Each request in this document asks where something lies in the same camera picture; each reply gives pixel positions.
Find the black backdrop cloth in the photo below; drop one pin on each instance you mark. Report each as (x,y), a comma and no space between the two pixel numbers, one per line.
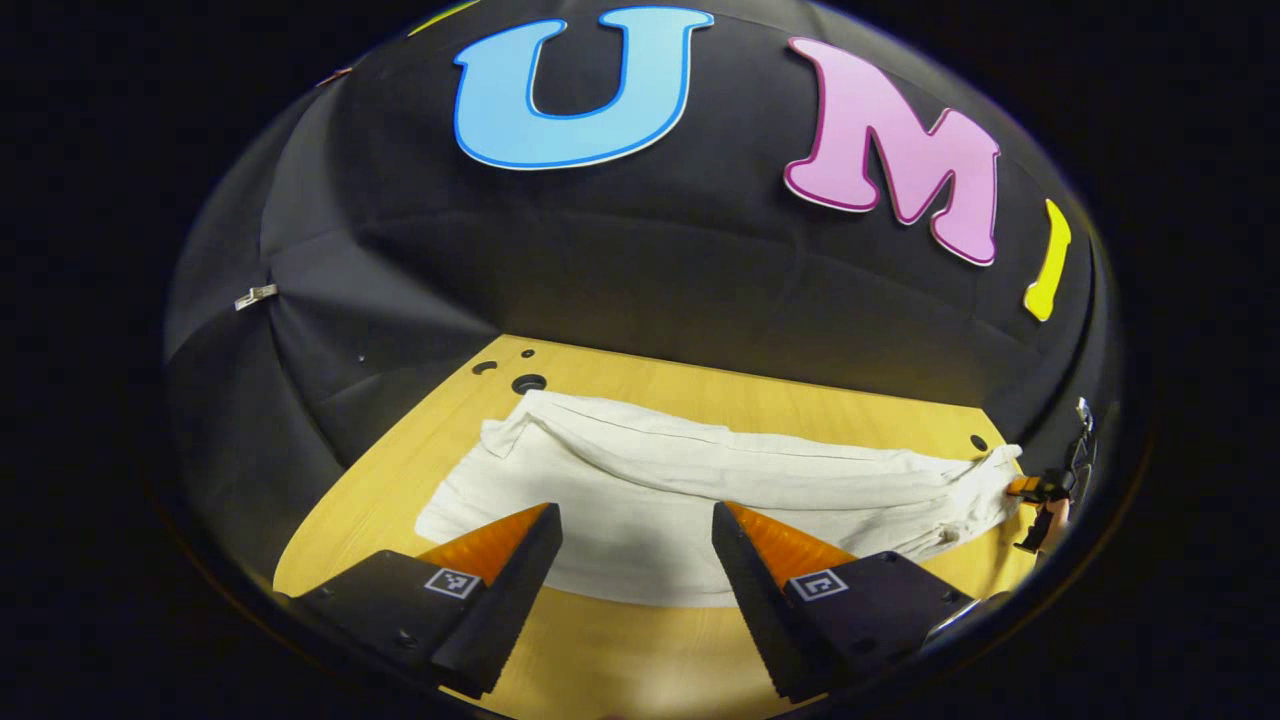
(650,270)

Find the silver cloth clip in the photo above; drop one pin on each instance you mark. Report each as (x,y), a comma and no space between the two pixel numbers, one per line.
(255,296)

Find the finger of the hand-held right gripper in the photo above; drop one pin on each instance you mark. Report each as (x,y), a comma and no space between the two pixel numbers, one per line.
(1026,487)

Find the copper cloth clip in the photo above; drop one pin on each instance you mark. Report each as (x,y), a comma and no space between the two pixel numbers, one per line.
(335,75)

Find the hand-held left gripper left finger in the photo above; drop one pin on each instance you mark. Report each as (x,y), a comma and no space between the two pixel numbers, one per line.
(515,600)

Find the white jeans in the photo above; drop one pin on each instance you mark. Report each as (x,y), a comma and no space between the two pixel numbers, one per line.
(700,480)

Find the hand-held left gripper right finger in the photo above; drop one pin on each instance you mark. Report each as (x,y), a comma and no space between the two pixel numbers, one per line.
(755,600)

